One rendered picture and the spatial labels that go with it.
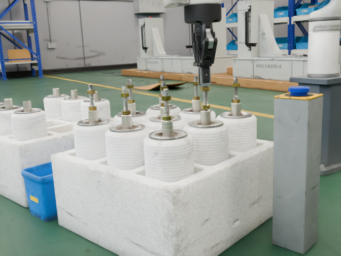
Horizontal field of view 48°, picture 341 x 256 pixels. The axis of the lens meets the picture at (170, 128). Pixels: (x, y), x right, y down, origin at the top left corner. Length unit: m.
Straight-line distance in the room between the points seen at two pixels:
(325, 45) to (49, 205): 0.92
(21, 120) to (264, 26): 3.00
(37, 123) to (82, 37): 6.38
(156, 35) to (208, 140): 4.80
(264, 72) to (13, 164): 2.76
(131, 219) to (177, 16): 7.77
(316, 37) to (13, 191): 1.01
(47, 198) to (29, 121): 0.24
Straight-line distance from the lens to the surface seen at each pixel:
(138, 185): 0.71
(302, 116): 0.75
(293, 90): 0.77
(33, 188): 1.04
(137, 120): 0.94
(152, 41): 5.55
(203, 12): 0.77
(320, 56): 1.28
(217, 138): 0.79
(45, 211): 1.03
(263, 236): 0.90
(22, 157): 1.10
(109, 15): 7.71
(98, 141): 0.87
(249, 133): 0.89
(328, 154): 1.31
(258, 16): 3.84
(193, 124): 0.81
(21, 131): 1.14
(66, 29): 7.40
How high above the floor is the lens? 0.42
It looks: 12 degrees down
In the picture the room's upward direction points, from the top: 3 degrees counter-clockwise
